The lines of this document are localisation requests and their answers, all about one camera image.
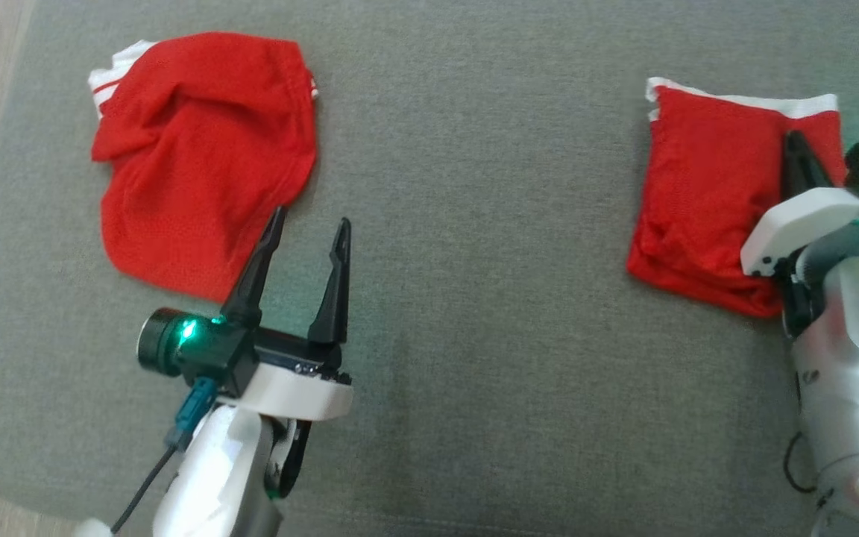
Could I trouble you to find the red shorts with white stripes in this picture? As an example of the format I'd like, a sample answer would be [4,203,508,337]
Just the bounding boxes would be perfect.
[88,31,320,303]

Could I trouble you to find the thin black cable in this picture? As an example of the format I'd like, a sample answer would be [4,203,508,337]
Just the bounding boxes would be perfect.
[782,431,819,494]

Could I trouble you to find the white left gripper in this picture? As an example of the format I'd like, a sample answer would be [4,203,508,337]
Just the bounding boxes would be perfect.
[219,207,353,420]

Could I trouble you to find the red garment with white waistband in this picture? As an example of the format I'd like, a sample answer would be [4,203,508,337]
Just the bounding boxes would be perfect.
[626,76,848,319]

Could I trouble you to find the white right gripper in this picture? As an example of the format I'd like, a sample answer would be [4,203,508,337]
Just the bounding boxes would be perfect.
[740,131,859,278]

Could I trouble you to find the black cable with teal plug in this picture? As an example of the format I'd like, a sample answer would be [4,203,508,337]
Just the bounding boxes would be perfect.
[110,377,219,534]

